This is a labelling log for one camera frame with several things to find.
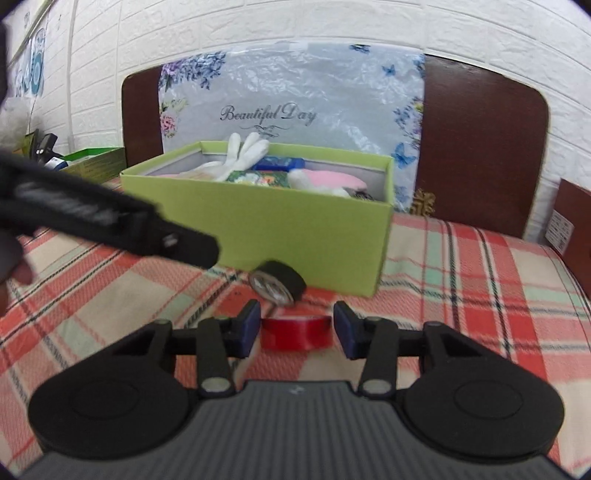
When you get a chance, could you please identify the red tape roll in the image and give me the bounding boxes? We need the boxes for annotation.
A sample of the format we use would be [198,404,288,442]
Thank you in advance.
[260,315,334,352]

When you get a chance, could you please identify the black tape roll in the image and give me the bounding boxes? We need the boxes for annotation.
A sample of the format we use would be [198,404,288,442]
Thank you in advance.
[249,260,307,307]

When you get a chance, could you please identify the green small carton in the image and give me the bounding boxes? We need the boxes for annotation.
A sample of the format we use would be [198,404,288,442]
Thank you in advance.
[226,170,290,188]

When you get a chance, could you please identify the blue small packet box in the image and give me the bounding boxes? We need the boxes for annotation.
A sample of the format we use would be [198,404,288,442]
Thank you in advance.
[252,156,305,172]

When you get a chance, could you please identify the white pink glove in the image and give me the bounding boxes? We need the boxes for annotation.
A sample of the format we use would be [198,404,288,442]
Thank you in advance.
[287,169,368,198]
[151,133,270,182]

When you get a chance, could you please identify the person's left hand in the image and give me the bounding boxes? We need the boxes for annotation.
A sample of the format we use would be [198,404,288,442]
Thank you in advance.
[0,231,34,316]

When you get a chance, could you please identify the green side box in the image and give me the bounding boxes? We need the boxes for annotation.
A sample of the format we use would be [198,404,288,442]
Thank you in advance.
[45,147,126,184]

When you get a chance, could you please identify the red plaid bed sheet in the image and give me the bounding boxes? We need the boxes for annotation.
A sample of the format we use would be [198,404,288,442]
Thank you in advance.
[1,214,590,476]

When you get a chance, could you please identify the green cardboard storage box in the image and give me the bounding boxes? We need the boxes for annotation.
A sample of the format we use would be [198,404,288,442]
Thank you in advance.
[120,141,394,297]

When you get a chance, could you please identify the dark brown wooden headboard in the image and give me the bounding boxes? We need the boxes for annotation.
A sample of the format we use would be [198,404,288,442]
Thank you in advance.
[121,53,549,237]

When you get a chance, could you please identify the brown cardboard box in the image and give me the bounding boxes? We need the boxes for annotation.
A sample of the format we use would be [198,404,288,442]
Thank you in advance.
[544,179,591,297]

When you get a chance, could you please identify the floral plastic pillow bag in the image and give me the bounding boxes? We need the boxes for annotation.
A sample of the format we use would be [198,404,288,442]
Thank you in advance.
[157,41,427,212]

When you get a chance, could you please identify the wall poster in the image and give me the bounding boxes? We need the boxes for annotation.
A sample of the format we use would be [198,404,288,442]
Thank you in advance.
[5,25,47,98]

